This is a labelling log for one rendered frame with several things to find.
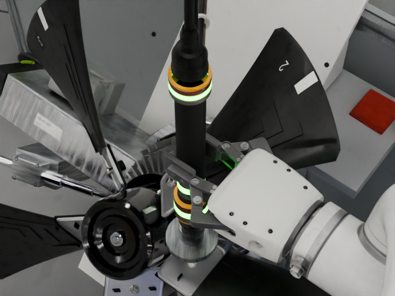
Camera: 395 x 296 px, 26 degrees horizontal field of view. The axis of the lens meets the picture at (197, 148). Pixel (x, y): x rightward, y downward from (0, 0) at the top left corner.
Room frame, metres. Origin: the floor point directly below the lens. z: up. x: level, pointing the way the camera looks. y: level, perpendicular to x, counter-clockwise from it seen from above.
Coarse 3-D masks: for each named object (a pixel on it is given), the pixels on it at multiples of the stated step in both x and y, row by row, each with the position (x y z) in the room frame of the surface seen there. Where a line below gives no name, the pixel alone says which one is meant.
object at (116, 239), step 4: (116, 232) 0.54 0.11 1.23; (112, 236) 0.54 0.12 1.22; (116, 236) 0.54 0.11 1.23; (120, 236) 0.54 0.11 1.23; (112, 240) 0.53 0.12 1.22; (116, 240) 0.53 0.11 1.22; (120, 240) 0.53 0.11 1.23; (112, 244) 0.53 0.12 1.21; (116, 244) 0.53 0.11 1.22; (120, 244) 0.53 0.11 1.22
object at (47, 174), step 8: (0, 160) 0.76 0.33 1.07; (8, 160) 0.76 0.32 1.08; (48, 176) 0.71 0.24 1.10; (56, 176) 0.71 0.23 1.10; (64, 176) 0.71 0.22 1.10; (56, 184) 0.70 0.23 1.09; (64, 184) 0.70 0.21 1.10; (72, 184) 0.69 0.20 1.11; (80, 184) 0.69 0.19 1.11; (88, 184) 0.69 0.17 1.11; (80, 192) 0.68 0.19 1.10; (88, 192) 0.68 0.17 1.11; (96, 192) 0.67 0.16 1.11; (104, 192) 0.67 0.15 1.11
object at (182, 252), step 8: (176, 224) 0.53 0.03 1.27; (168, 232) 0.52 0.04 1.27; (176, 232) 0.52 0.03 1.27; (208, 232) 0.52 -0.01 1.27; (216, 232) 0.52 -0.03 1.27; (168, 240) 0.51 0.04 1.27; (176, 240) 0.51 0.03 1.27; (208, 240) 0.51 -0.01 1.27; (216, 240) 0.51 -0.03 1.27; (168, 248) 0.50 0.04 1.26; (176, 248) 0.50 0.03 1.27; (184, 248) 0.50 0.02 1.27; (192, 248) 0.50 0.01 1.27; (200, 248) 0.50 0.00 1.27; (208, 248) 0.50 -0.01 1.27; (176, 256) 0.49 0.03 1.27; (184, 256) 0.49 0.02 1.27; (192, 256) 0.49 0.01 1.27; (200, 256) 0.49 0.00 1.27; (208, 256) 0.49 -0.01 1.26
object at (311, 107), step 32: (288, 32) 0.75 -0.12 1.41; (256, 64) 0.73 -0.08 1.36; (256, 96) 0.68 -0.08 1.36; (288, 96) 0.65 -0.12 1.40; (320, 96) 0.63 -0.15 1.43; (224, 128) 0.66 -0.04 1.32; (256, 128) 0.62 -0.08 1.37; (288, 128) 0.61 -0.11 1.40; (320, 128) 0.59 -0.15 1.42; (288, 160) 0.56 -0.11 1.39; (320, 160) 0.55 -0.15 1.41
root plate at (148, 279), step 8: (152, 272) 0.53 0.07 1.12; (112, 280) 0.51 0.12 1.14; (128, 280) 0.52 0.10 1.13; (136, 280) 0.52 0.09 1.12; (144, 280) 0.52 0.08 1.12; (152, 280) 0.52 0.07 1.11; (160, 280) 0.52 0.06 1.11; (112, 288) 0.50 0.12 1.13; (120, 288) 0.51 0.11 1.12; (128, 288) 0.51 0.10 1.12; (144, 288) 0.51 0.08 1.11; (160, 288) 0.52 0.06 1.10
